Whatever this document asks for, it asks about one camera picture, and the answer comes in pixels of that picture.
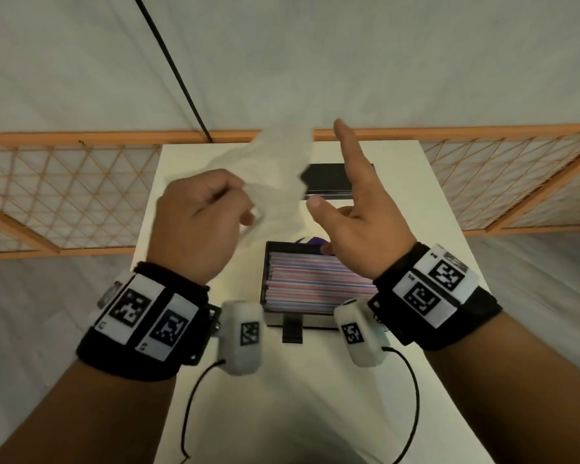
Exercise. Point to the orange lattice fence panel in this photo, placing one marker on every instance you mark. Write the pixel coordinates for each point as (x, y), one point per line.
(77, 138)

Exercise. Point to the clear plastic wrapper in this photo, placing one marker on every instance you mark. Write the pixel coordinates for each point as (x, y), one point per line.
(280, 159)

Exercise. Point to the stack of striped cards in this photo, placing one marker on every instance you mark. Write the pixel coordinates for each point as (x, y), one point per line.
(314, 285)

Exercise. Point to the person's left fingers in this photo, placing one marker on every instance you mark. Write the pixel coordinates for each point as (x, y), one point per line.
(239, 202)

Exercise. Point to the person's right forearm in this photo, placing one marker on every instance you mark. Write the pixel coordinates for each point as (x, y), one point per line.
(512, 396)

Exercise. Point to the black wristband with marker tags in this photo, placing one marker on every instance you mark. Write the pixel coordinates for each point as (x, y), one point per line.
(188, 304)
(396, 309)

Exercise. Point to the person's left hand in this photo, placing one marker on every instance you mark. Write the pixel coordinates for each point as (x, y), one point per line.
(193, 222)

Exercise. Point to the purple and white card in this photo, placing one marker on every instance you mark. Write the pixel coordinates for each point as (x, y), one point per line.
(310, 240)

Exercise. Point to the thin black pole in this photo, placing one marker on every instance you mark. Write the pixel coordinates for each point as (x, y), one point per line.
(174, 72)

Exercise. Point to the black card box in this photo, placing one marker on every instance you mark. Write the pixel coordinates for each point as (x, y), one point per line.
(290, 319)

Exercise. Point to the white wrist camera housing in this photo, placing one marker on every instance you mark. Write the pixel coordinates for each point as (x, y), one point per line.
(239, 347)
(367, 350)

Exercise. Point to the black ribbon pull tab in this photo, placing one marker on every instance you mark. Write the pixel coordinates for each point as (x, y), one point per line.
(293, 331)

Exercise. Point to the person's left forearm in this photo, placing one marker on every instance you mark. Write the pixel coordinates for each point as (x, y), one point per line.
(87, 420)

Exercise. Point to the person's right thumb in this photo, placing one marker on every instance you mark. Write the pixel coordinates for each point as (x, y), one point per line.
(326, 207)

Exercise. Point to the black box lid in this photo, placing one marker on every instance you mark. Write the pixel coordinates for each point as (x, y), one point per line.
(326, 181)

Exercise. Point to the person's right hand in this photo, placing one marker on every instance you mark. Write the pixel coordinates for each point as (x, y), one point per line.
(367, 236)

